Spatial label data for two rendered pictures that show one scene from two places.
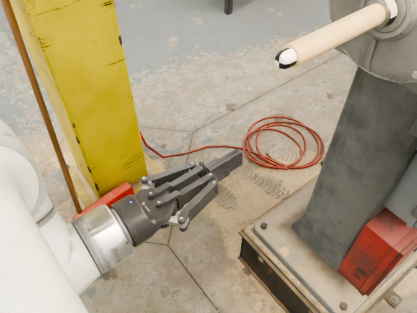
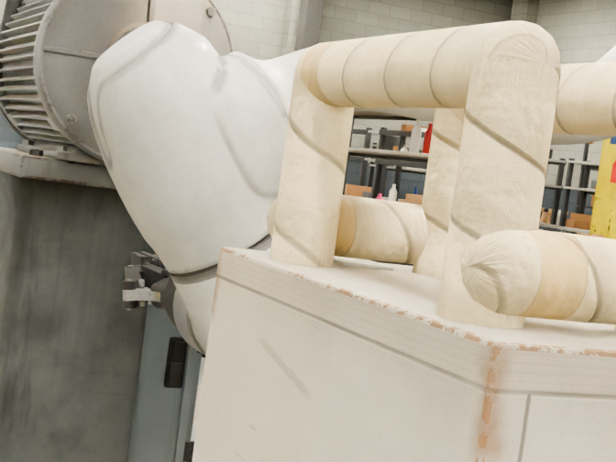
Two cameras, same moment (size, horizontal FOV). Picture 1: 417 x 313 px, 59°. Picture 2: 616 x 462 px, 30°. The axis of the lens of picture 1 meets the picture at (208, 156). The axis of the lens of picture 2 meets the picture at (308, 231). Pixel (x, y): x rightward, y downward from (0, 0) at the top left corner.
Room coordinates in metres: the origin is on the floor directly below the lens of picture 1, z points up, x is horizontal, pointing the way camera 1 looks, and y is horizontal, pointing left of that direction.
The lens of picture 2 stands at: (0.03, 1.07, 1.15)
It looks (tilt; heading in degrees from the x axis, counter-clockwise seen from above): 3 degrees down; 282
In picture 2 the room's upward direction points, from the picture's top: 8 degrees clockwise
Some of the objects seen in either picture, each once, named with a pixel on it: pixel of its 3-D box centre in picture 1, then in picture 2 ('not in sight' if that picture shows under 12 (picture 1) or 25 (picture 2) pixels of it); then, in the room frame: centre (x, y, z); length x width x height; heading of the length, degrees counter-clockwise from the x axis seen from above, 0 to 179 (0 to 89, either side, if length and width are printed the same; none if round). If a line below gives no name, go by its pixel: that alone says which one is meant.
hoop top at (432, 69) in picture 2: not in sight; (406, 71); (0.10, 0.58, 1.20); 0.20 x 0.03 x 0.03; 126
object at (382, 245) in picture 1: (393, 238); not in sight; (0.56, -0.58, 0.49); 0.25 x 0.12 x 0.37; 127
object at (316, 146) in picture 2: not in sight; (313, 169); (0.15, 0.51, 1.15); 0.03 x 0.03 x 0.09
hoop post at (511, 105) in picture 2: not in sight; (498, 193); (0.05, 0.65, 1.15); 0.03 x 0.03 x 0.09
